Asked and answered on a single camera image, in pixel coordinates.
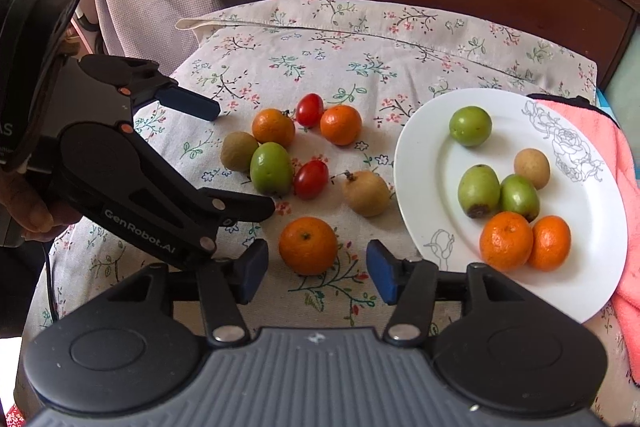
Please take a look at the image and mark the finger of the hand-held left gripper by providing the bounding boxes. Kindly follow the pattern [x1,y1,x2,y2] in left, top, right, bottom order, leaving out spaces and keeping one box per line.
[82,147,277,272]
[114,56,221,122]

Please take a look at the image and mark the green jujube with dark spot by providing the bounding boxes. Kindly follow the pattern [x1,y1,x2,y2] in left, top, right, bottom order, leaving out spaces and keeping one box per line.
[458,164,502,220]

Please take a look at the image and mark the brown longan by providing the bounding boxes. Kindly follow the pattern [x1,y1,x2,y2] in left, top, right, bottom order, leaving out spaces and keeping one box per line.
[514,148,552,190]
[342,171,391,219]
[220,131,260,174]

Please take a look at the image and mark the red cherry tomato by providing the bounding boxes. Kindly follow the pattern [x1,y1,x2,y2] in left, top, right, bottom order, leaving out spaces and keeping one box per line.
[296,93,325,128]
[293,159,330,201]

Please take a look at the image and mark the orange mandarin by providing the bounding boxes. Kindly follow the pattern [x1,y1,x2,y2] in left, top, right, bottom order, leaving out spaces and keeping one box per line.
[320,104,363,146]
[479,211,535,273]
[251,108,297,148]
[278,216,339,278]
[527,215,572,273]

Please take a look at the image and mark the pink towel with black trim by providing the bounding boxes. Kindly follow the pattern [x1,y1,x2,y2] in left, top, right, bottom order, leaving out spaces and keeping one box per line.
[527,94,640,388]

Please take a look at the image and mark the grey-green padded cushion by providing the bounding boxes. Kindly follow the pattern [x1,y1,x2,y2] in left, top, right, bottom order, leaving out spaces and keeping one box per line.
[606,52,640,138]

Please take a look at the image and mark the person's left hand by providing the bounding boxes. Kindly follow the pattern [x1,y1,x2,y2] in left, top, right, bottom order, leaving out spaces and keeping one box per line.
[0,166,56,238]

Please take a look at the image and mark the white plate with grey flowers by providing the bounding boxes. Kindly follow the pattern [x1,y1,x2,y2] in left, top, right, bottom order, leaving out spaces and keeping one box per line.
[393,88,629,325]

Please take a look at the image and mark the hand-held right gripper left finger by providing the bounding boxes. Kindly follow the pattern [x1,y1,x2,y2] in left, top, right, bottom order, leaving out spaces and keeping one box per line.
[107,238,270,349]

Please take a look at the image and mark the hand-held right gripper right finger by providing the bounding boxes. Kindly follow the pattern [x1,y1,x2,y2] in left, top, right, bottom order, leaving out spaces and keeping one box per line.
[366,239,536,349]

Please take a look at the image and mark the floral cloth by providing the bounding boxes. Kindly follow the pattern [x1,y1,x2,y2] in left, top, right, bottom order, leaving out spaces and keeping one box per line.
[27,0,640,413]

